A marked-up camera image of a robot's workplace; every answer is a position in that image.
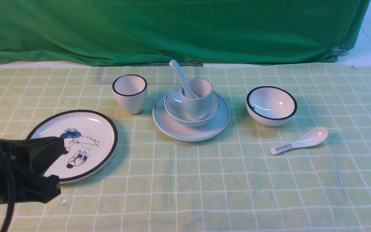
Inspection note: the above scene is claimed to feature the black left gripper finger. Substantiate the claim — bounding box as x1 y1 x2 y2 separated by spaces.
12 137 67 175

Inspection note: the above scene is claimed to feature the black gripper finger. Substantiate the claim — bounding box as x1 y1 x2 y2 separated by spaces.
12 174 61 204

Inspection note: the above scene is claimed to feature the illustrated black-rimmed plate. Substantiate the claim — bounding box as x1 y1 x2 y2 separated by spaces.
27 110 118 183

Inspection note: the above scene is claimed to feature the thin-rimmed white bowl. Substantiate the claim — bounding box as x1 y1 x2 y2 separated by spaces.
164 86 220 127

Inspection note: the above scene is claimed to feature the plain white spoon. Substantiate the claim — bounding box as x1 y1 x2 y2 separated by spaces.
169 59 199 99

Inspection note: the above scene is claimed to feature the thin-rimmed white cup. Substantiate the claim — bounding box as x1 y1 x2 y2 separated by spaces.
180 78 213 120

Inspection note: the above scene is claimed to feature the green checked table mat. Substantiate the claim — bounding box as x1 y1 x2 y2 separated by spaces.
0 63 371 232

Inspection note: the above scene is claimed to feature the black-rimmed white cup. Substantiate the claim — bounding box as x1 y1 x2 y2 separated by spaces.
112 74 148 115

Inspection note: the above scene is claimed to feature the plain white plate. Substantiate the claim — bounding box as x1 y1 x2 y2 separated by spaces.
153 92 230 141

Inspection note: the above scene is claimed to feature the green backdrop cloth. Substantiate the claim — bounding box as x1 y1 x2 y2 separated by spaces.
0 0 370 66

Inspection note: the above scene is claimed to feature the black-rimmed white bowl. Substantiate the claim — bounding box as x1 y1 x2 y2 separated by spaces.
246 86 298 126

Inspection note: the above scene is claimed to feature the white spoon with label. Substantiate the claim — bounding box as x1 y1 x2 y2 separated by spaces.
270 127 328 156

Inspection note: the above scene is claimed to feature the metal binder clip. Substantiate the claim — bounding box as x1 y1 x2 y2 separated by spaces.
330 44 346 57

